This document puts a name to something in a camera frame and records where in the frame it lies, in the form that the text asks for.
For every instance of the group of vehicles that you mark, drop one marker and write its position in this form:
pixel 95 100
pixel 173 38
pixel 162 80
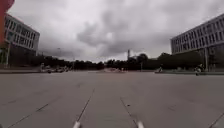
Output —
pixel 55 69

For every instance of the raised kerb edge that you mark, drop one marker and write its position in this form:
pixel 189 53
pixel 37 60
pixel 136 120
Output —
pixel 190 72

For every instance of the grey building with window rows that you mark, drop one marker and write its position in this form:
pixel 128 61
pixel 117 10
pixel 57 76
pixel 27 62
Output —
pixel 20 41

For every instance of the person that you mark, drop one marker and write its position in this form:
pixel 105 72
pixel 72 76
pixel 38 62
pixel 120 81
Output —
pixel 160 68
pixel 199 69

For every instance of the long grey building on pillars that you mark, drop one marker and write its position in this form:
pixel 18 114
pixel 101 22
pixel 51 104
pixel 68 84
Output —
pixel 200 41

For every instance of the slender tower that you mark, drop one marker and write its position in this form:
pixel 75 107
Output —
pixel 128 55

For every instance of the red structure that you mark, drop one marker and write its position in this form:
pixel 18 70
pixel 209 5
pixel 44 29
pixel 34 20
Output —
pixel 3 16

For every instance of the row of trees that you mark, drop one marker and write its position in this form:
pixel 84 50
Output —
pixel 116 63

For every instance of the grey paved plaza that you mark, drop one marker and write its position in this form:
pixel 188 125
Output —
pixel 110 96

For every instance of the robot's own part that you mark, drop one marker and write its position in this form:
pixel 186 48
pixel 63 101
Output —
pixel 140 125
pixel 76 125

